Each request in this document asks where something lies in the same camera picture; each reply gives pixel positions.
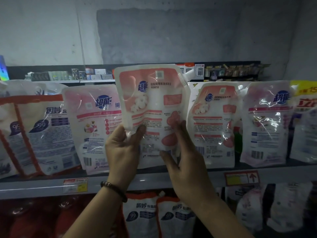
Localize person's left hand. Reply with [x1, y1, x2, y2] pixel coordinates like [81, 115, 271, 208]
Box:
[104, 124, 147, 191]

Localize person's right hand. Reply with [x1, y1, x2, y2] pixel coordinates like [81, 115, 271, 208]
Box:
[159, 120, 217, 207]

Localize grey metal shelf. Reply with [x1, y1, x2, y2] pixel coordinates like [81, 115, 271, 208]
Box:
[0, 156, 317, 238]

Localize purple yellow Liby pouches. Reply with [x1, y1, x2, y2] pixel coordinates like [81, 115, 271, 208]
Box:
[290, 80, 317, 115]

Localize person's left forearm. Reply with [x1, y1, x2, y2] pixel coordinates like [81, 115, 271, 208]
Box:
[64, 188, 127, 238]

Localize row of red detergent bottles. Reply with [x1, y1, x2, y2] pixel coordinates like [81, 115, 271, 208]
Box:
[0, 193, 122, 238]

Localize dark background shelf unit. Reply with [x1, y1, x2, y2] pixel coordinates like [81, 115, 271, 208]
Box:
[7, 60, 271, 88]

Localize red-framed price tag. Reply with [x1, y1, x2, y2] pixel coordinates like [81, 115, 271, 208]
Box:
[224, 169, 260, 187]
[62, 178, 89, 194]

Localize row of small toiletry boxes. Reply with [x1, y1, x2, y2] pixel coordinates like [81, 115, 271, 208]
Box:
[27, 63, 207, 82]

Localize row of boxed goods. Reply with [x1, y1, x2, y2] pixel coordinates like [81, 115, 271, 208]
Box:
[0, 54, 10, 82]

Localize dark beaded bracelet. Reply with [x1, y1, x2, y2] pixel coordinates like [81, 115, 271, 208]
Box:
[100, 181, 129, 203]

